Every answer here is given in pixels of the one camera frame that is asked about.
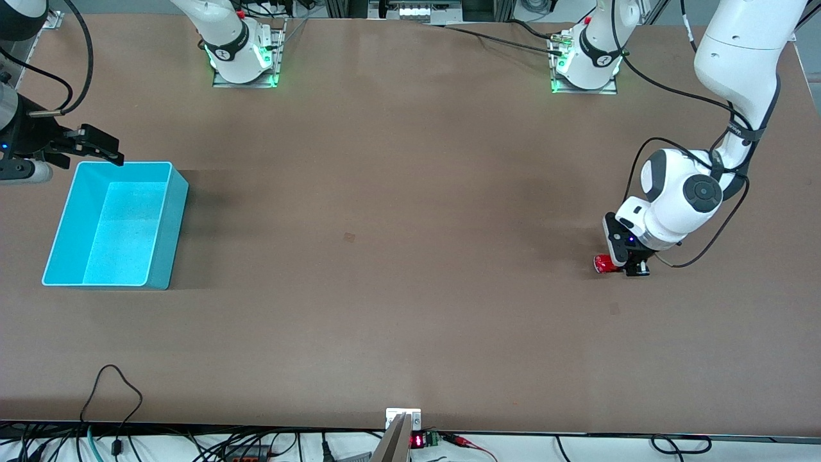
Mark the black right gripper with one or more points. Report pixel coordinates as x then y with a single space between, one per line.
35 136

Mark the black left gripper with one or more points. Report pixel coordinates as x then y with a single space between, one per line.
636 267

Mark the red beetle toy car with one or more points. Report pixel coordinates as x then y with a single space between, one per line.
604 264

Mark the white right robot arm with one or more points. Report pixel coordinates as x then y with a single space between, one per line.
226 32

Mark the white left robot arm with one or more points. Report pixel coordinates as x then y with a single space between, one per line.
737 58

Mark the blue plastic box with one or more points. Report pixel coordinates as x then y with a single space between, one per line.
122 237

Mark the lit electronics box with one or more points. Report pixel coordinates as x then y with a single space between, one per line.
420 9

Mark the red digit display module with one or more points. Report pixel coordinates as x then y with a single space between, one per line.
423 441

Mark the black orange power strip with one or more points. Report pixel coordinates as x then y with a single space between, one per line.
247 454

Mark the aluminium frame corner bracket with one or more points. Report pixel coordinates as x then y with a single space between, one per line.
52 19

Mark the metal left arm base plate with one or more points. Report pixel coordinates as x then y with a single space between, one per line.
609 88

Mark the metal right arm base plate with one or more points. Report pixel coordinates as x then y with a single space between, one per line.
269 74

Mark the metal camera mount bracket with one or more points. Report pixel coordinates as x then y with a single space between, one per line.
397 436

